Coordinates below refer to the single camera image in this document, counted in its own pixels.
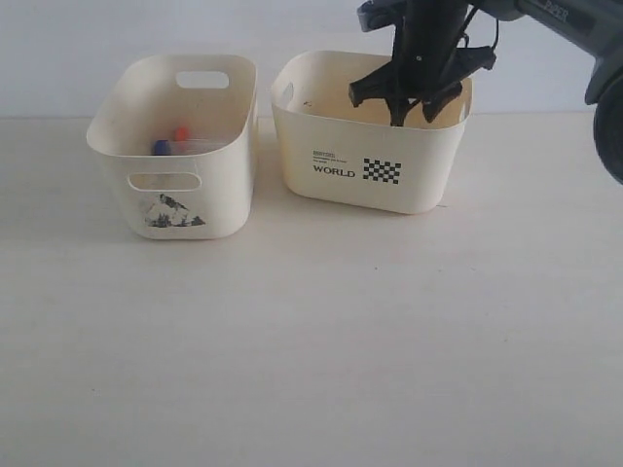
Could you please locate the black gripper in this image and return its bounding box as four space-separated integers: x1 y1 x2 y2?
348 1 478 126

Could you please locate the cream bin with WORLD label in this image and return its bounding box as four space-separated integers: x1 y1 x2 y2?
271 51 473 215

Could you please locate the orange-capped tube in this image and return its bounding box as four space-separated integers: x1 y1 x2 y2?
169 126 225 154

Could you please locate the blue-capped tube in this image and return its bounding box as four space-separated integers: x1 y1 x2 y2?
152 139 196 156

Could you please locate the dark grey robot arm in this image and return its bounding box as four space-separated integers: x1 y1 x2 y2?
348 0 622 182

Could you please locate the cream bin with mountain picture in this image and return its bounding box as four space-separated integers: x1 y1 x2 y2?
87 54 258 240

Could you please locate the black cable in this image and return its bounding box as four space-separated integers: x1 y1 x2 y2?
450 0 502 79

